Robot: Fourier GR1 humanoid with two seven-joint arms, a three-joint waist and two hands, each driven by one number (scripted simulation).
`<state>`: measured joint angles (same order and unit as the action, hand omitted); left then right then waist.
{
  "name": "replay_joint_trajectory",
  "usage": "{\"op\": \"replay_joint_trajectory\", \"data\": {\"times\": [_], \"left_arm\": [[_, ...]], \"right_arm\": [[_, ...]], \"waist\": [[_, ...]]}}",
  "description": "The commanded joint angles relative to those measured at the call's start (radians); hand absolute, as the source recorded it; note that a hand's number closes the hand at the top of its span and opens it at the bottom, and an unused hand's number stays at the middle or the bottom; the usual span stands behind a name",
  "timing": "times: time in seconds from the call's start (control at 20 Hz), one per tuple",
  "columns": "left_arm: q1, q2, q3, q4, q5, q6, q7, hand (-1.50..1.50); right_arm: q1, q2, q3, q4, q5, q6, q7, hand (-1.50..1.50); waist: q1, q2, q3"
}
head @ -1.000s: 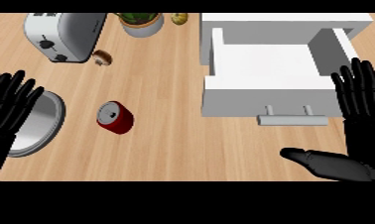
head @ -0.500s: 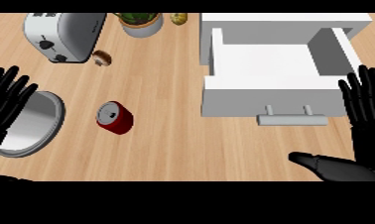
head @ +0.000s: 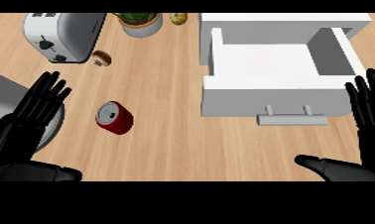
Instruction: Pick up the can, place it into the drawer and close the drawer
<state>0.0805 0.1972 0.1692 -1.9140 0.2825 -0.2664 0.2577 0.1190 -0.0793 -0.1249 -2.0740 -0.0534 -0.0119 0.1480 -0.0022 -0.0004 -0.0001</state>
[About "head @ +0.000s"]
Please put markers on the yellow green fruit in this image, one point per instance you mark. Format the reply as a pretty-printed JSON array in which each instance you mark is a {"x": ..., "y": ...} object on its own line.
[{"x": 179, "y": 18}]

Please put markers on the red soda can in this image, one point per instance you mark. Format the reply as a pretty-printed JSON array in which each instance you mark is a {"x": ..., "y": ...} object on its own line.
[{"x": 116, "y": 117}]

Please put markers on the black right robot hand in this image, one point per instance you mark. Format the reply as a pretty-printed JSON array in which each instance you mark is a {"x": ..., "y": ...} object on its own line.
[{"x": 362, "y": 102}]

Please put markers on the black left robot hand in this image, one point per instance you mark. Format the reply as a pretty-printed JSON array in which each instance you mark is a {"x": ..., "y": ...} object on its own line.
[{"x": 30, "y": 120}]

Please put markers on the silver toaster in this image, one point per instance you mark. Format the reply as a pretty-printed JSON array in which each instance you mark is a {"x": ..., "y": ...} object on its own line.
[{"x": 64, "y": 36}]

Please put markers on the white open drawer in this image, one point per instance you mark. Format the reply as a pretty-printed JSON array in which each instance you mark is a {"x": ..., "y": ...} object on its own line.
[{"x": 278, "y": 79}]

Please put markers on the brown mushroom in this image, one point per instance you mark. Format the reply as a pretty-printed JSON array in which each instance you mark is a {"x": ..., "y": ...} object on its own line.
[{"x": 102, "y": 58}]

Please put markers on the potted green plant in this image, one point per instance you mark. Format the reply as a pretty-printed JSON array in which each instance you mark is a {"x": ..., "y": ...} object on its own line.
[{"x": 139, "y": 23}]

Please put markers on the white cabinet body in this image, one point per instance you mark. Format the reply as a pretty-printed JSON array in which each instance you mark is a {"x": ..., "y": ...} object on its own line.
[{"x": 282, "y": 28}]

